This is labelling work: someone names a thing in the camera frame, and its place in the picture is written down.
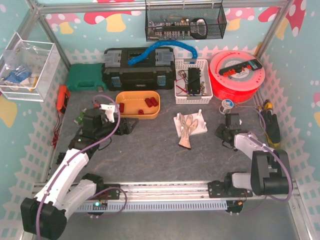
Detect white peg board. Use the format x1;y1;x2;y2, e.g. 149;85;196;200
173;109;208;138

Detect large red spring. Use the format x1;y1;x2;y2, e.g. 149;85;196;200
150;97;159;107
119;102;125;114
144;98;153;108

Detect beige work glove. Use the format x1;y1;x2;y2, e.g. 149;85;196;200
178;114;199;150

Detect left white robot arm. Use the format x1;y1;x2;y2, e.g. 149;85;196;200
20;108;139;240

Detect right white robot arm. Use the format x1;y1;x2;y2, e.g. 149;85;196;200
215;113;293;202

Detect green circuit board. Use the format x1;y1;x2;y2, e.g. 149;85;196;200
73;108;87;125

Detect orange plastic tray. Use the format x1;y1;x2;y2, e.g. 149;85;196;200
115;90;161;120

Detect small solder spool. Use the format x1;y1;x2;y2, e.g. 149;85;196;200
219;99;234;115

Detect orange multimeter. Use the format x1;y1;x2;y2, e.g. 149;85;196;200
56;84;71;115

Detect black yellow work glove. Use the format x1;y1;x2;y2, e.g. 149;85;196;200
261;110;281;150

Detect red filament spool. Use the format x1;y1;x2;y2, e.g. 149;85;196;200
208;50;266;104

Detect yellow black screwdriver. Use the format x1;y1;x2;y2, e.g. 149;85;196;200
258;99;273;112

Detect green plastic tool case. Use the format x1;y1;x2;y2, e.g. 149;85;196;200
65;63;108;92

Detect white slotted basket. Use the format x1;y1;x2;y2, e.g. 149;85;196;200
174;58;213;105

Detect black plastic toolbox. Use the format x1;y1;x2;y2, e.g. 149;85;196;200
101;46;176;91

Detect black module in basket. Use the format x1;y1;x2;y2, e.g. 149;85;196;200
187;67;201;95

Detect clear acrylic box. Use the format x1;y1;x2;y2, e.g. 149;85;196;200
0;32;61;102

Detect blue white gloves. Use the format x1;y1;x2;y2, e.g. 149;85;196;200
4;66;32;86

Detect blue corrugated hose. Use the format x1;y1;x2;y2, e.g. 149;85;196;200
127;40;199;66

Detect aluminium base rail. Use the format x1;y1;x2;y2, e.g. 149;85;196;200
31;181;300;203

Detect grey slotted cable duct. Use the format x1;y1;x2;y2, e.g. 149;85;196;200
75;199;228;213

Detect black wire mesh basket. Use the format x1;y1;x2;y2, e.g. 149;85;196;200
145;0;227;42

